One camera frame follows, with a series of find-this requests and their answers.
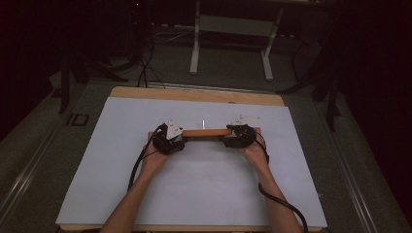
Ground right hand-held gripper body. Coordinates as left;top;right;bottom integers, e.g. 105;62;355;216
229;114;261;150

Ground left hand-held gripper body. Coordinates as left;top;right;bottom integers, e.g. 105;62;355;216
152;119;188;155

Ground wooden board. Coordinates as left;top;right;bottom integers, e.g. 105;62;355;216
182;128;233;138

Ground person's right hand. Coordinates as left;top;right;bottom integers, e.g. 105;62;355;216
242;126;270;173

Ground person's left hand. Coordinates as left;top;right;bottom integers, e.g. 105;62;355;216
140;130;173;178

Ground white table sheet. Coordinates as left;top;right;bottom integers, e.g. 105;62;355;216
55;96;328;228

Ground wooden table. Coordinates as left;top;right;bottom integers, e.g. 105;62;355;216
55;85;328;233

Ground black metal stand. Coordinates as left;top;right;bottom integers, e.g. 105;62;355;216
276;30;344;132
57;0;130;116

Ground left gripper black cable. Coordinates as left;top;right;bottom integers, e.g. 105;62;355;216
126;123;163;192

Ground metal floor rail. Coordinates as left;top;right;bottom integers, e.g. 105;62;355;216
146;82;277;95

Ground black floor cables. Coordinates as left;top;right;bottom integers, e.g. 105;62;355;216
137;30;167;89

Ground white desk frame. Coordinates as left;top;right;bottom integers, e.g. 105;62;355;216
189;0;287;83

